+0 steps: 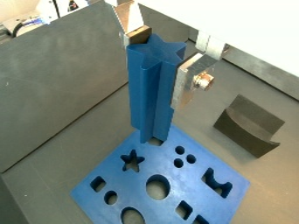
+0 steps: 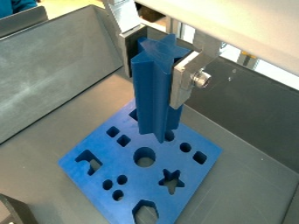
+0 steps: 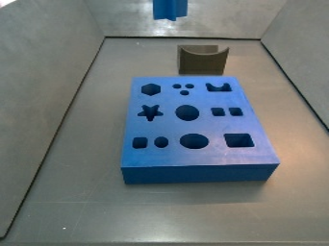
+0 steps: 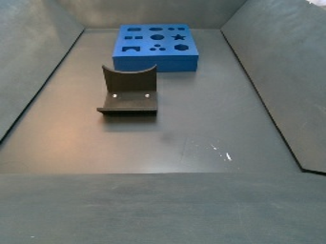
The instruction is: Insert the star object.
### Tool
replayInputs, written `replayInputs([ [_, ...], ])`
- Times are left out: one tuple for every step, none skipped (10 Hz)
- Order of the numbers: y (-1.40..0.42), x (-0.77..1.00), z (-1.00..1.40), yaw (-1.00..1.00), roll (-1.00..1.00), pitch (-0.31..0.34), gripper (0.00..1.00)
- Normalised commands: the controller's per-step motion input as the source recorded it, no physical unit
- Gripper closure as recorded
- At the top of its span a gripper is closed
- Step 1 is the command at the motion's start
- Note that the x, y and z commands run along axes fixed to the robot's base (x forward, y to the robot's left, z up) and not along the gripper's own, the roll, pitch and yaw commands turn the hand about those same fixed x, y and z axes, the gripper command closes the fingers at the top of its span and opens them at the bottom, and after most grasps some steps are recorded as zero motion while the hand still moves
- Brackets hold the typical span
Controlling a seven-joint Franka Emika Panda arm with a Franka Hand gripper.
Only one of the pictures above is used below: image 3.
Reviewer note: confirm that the blue shape sorter block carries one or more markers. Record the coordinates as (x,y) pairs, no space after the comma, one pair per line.
(192,132)

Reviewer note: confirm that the dark grey curved holder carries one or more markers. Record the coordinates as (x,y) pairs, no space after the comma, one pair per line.
(200,59)

